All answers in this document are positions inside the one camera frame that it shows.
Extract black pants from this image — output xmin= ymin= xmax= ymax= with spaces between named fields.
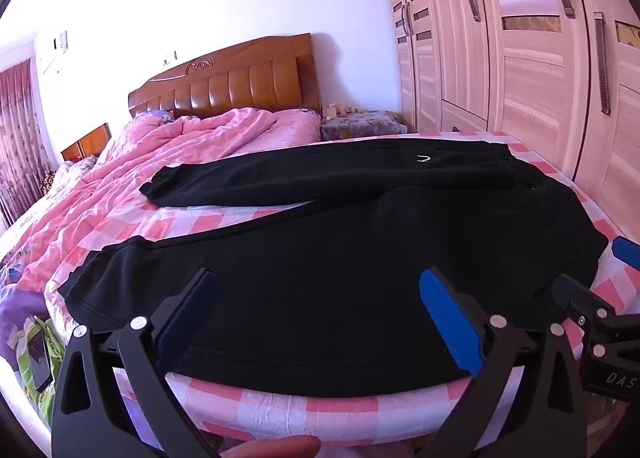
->
xmin=57 ymin=137 xmax=610 ymax=399

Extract operator hand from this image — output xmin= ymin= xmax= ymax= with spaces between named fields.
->
xmin=221 ymin=435 xmax=321 ymax=458

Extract green patterned bag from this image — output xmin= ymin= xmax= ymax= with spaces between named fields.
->
xmin=15 ymin=317 xmax=65 ymax=428

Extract purple cloth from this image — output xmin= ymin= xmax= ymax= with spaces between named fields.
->
xmin=0 ymin=263 xmax=49 ymax=371

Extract white wardrobe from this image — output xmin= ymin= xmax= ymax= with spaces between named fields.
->
xmin=390 ymin=0 xmax=639 ymax=235

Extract pink quilted comforter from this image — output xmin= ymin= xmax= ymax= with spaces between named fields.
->
xmin=0 ymin=106 xmax=322 ymax=295

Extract patterned covered nightstand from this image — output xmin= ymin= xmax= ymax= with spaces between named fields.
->
xmin=320 ymin=104 xmax=409 ymax=141

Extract maroon curtain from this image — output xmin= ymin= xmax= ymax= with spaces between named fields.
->
xmin=0 ymin=60 xmax=52 ymax=227

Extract far wooden nightstand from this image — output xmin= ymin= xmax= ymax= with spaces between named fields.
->
xmin=61 ymin=123 xmax=111 ymax=163

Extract brown wooden headboard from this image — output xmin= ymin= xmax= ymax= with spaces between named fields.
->
xmin=128 ymin=34 xmax=321 ymax=118

